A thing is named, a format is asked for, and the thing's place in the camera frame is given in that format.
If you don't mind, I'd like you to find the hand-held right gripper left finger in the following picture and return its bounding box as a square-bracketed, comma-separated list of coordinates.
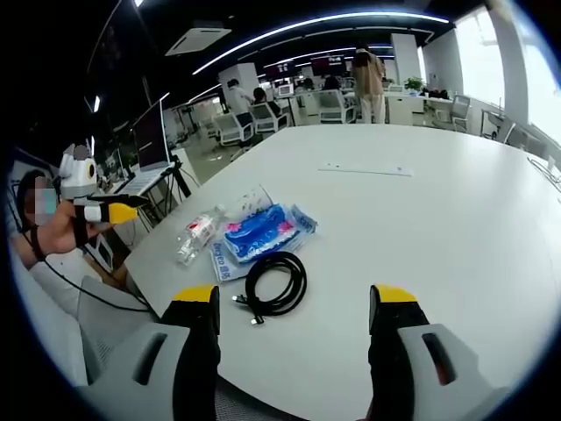
[78, 283, 221, 421]

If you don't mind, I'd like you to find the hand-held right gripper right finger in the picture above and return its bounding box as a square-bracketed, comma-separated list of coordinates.
[367, 283, 512, 421]

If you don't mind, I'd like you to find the clear plastic water bottle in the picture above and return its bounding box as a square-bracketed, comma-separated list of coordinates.
[176, 203, 230, 267]

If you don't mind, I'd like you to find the clear plastic bag blue print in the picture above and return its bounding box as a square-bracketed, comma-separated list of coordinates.
[209, 199, 319, 284]

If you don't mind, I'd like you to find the blue tissue pack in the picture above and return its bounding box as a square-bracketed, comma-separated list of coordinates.
[223, 203, 295, 265]

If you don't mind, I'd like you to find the clear printed plastic wrapper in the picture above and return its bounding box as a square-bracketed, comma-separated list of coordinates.
[235, 184, 276, 217]

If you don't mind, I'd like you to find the black tripod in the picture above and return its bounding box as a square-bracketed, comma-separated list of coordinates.
[159, 156, 193, 208]

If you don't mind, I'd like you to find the open laptop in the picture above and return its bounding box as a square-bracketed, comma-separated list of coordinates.
[110, 93, 173, 196]

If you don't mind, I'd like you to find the grey chair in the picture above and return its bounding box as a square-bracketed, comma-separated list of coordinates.
[76, 275, 161, 388]

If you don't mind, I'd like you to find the white table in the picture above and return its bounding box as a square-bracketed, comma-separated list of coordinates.
[124, 124, 561, 421]

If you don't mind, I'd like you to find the white office chair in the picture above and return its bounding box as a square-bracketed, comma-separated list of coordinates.
[450, 93, 472, 133]
[316, 89, 348, 125]
[213, 111, 256, 149]
[249, 102, 282, 135]

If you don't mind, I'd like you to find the ceiling air conditioner vent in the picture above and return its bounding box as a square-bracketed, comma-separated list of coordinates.
[165, 27, 233, 58]

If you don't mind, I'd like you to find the potted green plant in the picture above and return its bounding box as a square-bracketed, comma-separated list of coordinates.
[402, 75, 425, 96]

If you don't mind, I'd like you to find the thin black cable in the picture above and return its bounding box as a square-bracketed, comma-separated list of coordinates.
[42, 257, 155, 313]

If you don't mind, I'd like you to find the white table cable cover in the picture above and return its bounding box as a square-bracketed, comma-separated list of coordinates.
[317, 161, 415, 178]

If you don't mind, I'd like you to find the white cable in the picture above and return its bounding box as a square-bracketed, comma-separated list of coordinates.
[524, 154, 561, 194]

